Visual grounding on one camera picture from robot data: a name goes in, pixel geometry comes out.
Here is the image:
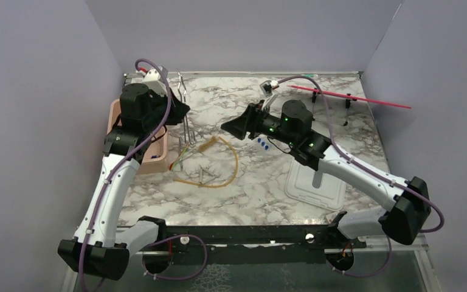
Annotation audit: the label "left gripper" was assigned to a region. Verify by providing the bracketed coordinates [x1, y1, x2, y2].
[143, 86, 189, 131]

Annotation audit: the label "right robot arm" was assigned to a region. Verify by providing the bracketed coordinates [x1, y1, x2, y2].
[221, 100, 431, 248]

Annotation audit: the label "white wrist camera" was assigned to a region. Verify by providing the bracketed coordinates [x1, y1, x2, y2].
[260, 80, 280, 111]
[140, 66, 168, 96]

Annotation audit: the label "clear acrylic tube rack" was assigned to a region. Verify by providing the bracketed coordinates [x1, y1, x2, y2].
[254, 137, 291, 155]

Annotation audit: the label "amber rubber tubing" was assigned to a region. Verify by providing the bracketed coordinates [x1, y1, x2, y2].
[172, 136, 240, 189]

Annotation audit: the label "metal scissors forceps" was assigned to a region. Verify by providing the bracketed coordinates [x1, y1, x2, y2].
[176, 70, 197, 147]

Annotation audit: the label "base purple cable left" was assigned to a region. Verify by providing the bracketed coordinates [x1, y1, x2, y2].
[141, 234, 209, 282]

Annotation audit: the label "clear plastic lid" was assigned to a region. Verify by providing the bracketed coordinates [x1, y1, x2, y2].
[285, 161, 347, 211]

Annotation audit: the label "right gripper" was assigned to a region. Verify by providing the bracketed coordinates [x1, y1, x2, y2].
[221, 100, 296, 147]

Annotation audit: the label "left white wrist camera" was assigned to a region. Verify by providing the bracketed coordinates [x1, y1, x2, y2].
[140, 66, 168, 96]

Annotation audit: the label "pink plastic bin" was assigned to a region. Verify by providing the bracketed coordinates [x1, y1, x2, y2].
[106, 99, 170, 175]

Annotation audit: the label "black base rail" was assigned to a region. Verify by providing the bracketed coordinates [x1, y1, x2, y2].
[140, 224, 366, 265]

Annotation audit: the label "white clay pipe triangle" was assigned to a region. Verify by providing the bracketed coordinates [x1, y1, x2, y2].
[198, 167, 218, 186]

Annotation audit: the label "red-edged glass shelf stand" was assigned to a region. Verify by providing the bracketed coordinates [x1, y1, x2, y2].
[288, 85, 412, 113]

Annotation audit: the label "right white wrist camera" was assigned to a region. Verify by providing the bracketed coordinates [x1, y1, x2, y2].
[260, 80, 280, 111]

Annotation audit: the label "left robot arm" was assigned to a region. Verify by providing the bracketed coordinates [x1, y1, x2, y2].
[58, 83, 190, 280]

